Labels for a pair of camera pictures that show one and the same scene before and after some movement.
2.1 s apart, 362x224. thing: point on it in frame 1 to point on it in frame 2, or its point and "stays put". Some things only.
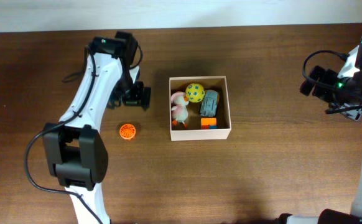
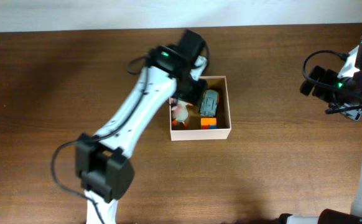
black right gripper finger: x=306 y=86 stays put
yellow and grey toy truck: x=209 y=104 stays put
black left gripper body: x=132 y=93 to x=194 y=95
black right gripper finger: x=318 y=73 stays put
